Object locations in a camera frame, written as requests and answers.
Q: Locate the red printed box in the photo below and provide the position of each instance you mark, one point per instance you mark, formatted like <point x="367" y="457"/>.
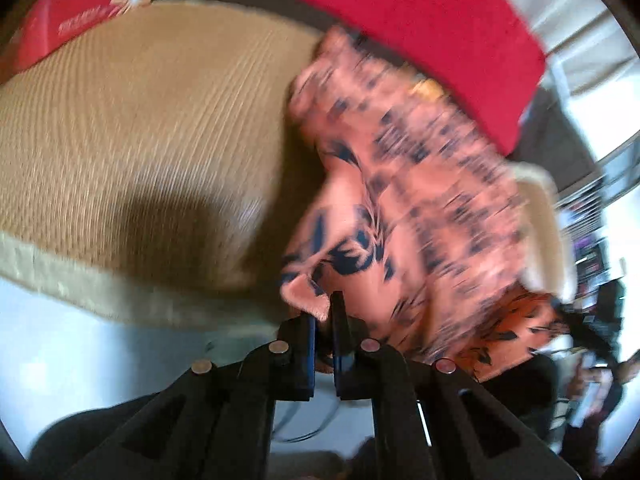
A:
<point x="75" y="5"/>

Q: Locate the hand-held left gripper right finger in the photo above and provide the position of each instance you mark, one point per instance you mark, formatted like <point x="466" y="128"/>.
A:
<point x="339" y="355"/>

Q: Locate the tan woven sofa mat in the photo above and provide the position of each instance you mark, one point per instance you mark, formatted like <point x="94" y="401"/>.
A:
<point x="150" y="110"/>

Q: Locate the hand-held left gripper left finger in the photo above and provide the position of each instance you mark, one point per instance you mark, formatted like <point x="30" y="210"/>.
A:
<point x="309" y="355"/>

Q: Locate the red blanket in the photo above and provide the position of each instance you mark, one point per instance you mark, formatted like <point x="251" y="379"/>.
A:
<point x="425" y="25"/>

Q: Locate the orange floral garment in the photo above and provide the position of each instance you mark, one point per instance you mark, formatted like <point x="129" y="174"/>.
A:
<point x="425" y="185"/>

